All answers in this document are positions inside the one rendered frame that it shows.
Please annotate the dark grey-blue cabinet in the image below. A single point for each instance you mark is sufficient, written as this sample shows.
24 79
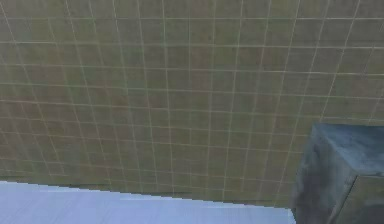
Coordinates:
336 173

